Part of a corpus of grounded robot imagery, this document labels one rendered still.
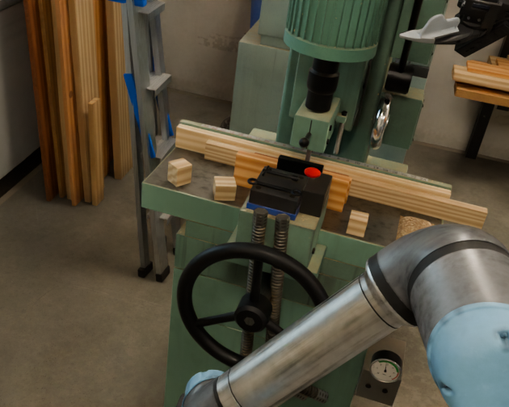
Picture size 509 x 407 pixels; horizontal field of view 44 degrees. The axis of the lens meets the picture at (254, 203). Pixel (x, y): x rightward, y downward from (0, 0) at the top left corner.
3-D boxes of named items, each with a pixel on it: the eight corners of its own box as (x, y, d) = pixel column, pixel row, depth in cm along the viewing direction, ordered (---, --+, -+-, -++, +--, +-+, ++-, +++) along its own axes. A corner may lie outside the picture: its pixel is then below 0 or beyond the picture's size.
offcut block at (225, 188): (233, 190, 129) (234, 176, 127) (234, 201, 126) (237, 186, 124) (212, 190, 128) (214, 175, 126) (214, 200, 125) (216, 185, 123)
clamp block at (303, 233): (231, 249, 117) (237, 209, 112) (252, 213, 128) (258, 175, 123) (309, 271, 114) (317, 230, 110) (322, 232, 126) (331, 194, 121)
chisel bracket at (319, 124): (288, 153, 128) (294, 114, 123) (303, 126, 139) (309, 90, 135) (323, 161, 126) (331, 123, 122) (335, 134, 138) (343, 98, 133)
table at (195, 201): (118, 230, 123) (118, 204, 119) (178, 163, 148) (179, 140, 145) (431, 319, 112) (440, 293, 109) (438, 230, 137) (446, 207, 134)
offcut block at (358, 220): (346, 233, 121) (349, 218, 119) (347, 224, 124) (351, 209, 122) (363, 237, 120) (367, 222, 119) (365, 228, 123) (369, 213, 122)
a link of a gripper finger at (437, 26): (402, 15, 97) (459, -3, 97) (397, 39, 102) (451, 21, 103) (411, 31, 96) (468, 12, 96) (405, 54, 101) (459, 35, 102)
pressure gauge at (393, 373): (363, 383, 128) (372, 355, 124) (366, 371, 131) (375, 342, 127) (394, 393, 127) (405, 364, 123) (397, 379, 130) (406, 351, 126)
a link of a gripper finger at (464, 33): (426, 22, 101) (477, 5, 101) (425, 28, 103) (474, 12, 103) (439, 44, 99) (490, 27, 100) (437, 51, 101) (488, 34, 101)
